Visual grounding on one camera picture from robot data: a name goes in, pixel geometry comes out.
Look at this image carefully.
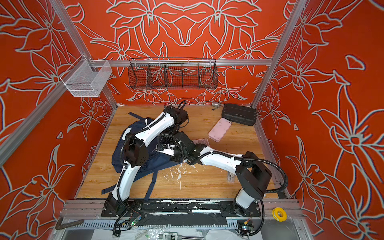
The navy blue backpack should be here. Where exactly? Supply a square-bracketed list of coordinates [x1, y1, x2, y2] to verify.
[102, 112, 181, 201]

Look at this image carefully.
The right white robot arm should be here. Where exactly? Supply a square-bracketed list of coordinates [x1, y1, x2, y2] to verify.
[157, 132, 289, 216]

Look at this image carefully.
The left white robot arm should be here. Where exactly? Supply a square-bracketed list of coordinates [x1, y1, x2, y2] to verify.
[102, 101, 194, 217]

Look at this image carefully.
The white pink calculator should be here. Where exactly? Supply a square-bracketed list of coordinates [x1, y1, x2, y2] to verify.
[193, 139, 210, 147]

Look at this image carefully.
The pink pencil case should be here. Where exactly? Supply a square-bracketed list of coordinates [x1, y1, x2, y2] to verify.
[208, 118, 232, 142]

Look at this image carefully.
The black hard plastic case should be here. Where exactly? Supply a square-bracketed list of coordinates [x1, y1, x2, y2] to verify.
[222, 104, 257, 126]

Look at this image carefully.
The yellow tape roll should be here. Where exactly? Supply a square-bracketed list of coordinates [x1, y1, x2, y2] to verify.
[272, 207, 288, 222]

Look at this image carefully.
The black wire wall basket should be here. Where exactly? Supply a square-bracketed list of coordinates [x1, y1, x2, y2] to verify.
[128, 58, 219, 90]

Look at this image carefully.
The white wire wall basket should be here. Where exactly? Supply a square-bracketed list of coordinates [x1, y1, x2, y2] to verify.
[60, 55, 112, 98]

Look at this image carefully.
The rusty metal bracket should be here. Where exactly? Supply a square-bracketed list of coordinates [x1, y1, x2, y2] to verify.
[55, 218, 85, 230]

